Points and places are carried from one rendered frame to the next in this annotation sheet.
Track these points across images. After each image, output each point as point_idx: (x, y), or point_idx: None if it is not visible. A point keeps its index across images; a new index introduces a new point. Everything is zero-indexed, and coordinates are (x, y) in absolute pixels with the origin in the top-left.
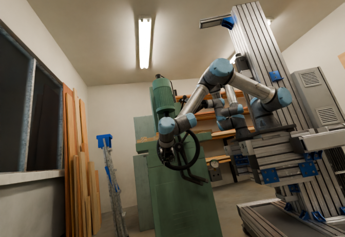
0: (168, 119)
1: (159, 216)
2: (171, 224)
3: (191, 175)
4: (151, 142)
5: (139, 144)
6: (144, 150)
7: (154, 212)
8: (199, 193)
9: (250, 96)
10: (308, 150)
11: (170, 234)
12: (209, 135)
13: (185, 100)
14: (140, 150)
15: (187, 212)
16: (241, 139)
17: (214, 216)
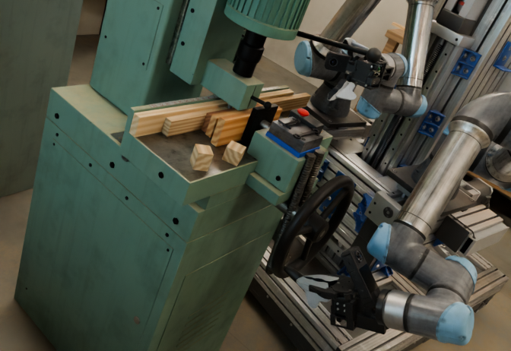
0: (471, 317)
1: (163, 329)
2: (178, 332)
3: (284, 264)
4: (225, 176)
5: (197, 186)
6: (201, 198)
7: (159, 325)
8: (246, 264)
9: (440, 71)
10: (465, 256)
11: (169, 347)
12: (326, 144)
13: (352, 42)
14: (193, 200)
15: (212, 303)
16: (337, 126)
17: (242, 292)
